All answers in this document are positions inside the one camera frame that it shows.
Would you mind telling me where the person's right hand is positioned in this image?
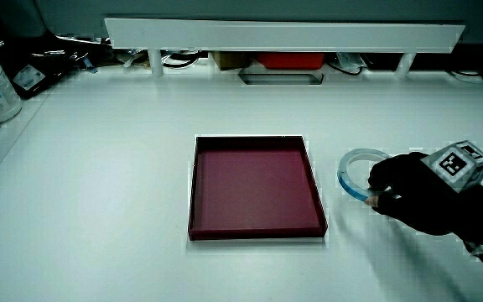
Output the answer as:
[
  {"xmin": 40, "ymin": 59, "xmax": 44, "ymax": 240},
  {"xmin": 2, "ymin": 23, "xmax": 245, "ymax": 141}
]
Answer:
[{"xmin": 365, "ymin": 140, "xmax": 483, "ymax": 237}]

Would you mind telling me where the blue tape roll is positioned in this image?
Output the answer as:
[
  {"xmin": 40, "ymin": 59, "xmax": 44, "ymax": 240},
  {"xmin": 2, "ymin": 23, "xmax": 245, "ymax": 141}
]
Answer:
[{"xmin": 336, "ymin": 148, "xmax": 393, "ymax": 202}]

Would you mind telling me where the clear plastic bag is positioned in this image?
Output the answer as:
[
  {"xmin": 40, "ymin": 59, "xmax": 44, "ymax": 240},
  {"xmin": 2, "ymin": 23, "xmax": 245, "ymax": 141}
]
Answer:
[{"xmin": 335, "ymin": 52, "xmax": 367, "ymax": 70}]

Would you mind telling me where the dark red square tray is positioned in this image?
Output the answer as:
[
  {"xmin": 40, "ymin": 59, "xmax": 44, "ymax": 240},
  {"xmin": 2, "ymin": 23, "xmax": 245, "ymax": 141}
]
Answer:
[{"xmin": 187, "ymin": 134, "xmax": 329, "ymax": 242}]

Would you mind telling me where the red box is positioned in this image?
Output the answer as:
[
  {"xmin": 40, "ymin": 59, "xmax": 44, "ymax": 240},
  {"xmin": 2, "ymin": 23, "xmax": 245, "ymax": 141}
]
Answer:
[{"xmin": 256, "ymin": 52, "xmax": 326, "ymax": 70}]

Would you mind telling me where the white raised shelf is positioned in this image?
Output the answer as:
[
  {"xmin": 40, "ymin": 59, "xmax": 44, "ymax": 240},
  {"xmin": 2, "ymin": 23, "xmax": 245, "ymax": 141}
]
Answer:
[{"xmin": 103, "ymin": 17, "xmax": 466, "ymax": 79}]

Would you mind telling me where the brown cardboard box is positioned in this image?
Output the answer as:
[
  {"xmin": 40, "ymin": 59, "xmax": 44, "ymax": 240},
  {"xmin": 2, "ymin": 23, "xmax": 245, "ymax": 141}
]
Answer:
[{"xmin": 213, "ymin": 51, "xmax": 252, "ymax": 71}]

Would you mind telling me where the black device with white label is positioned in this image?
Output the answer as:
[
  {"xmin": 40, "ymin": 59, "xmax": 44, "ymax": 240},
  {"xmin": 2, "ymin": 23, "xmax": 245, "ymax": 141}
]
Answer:
[{"xmin": 10, "ymin": 49, "xmax": 79, "ymax": 100}]

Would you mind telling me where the black coiled cable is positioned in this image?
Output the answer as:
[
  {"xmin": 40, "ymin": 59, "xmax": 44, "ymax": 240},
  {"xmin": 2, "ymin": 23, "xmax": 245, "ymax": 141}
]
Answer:
[{"xmin": 161, "ymin": 50, "xmax": 200, "ymax": 70}]

